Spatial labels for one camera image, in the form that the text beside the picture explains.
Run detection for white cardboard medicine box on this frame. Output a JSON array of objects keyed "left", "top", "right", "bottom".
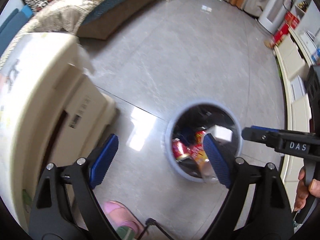
[{"left": 207, "top": 125, "right": 233, "bottom": 142}]

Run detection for orange label plastic bottle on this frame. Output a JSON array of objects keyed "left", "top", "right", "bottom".
[{"left": 190, "top": 130, "right": 218, "bottom": 184}]

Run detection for red cigarette box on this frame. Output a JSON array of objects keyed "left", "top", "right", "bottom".
[{"left": 172, "top": 138, "right": 190, "bottom": 161}]

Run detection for blue grey trash bin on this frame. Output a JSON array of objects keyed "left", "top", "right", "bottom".
[{"left": 164, "top": 99, "right": 243, "bottom": 184}]

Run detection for person's right hand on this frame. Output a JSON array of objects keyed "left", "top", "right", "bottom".
[{"left": 294, "top": 167, "right": 320, "bottom": 211}]

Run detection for pink slipper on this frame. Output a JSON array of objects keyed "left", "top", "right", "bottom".
[{"left": 103, "top": 200, "right": 144, "bottom": 239}]

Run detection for cream tv cabinet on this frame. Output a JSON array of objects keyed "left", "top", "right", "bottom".
[{"left": 273, "top": 28, "right": 312, "bottom": 207}]

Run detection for black tripod leg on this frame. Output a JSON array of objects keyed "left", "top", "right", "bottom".
[{"left": 137, "top": 218, "right": 174, "bottom": 240}]

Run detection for red gift box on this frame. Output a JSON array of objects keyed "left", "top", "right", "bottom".
[{"left": 273, "top": 11, "right": 300, "bottom": 45}]

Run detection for white standing air conditioner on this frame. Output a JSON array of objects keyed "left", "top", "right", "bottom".
[{"left": 258, "top": 0, "right": 295, "bottom": 34}]

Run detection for curved sofa with beige cover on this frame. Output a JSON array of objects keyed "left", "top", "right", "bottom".
[{"left": 1, "top": 0, "right": 155, "bottom": 66}]

